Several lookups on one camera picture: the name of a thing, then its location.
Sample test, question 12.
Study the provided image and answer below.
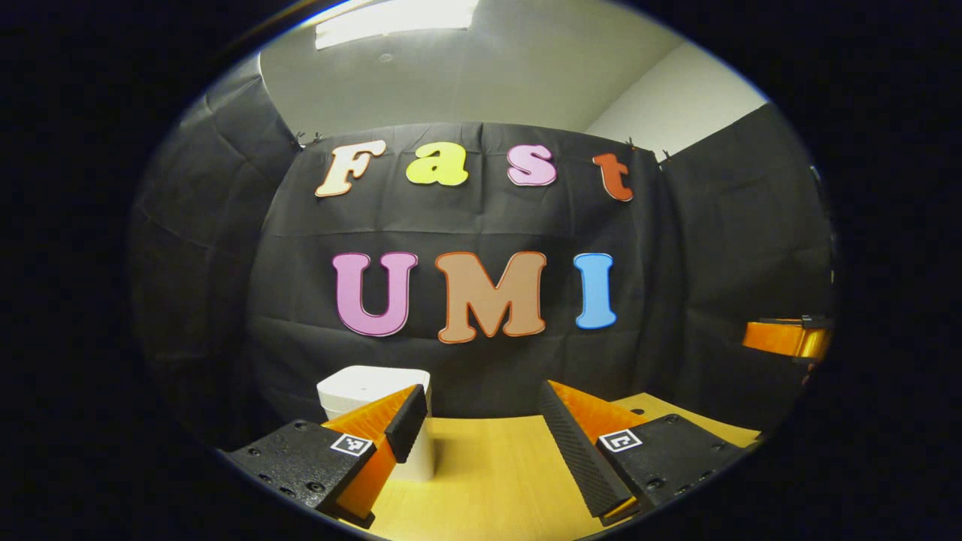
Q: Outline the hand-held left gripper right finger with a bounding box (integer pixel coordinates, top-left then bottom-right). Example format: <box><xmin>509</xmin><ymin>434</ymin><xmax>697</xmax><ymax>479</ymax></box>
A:
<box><xmin>537</xmin><ymin>379</ymin><xmax>761</xmax><ymax>527</ymax></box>

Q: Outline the wooden desktop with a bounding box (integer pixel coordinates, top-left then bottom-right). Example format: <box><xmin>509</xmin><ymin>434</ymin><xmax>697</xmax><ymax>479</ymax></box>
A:
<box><xmin>331</xmin><ymin>391</ymin><xmax>761</xmax><ymax>541</ymax></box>

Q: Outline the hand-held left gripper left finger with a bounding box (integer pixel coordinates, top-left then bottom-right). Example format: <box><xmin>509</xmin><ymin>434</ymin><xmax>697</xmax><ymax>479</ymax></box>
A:
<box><xmin>225</xmin><ymin>383</ymin><xmax>429</xmax><ymax>529</ymax></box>

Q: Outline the white desktop garbage bin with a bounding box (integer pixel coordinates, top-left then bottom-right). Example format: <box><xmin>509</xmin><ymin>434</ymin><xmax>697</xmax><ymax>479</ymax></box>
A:
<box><xmin>316</xmin><ymin>365</ymin><xmax>437</xmax><ymax>483</ymax></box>

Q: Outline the ceiling light panel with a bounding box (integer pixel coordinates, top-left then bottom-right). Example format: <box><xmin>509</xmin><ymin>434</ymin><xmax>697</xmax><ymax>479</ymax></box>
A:
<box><xmin>314</xmin><ymin>0</ymin><xmax>480</xmax><ymax>50</ymax></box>

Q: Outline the black backdrop cloth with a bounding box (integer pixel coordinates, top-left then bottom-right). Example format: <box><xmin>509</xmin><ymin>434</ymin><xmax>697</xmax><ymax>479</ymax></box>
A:
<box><xmin>128</xmin><ymin>53</ymin><xmax>836</xmax><ymax>452</ymax></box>

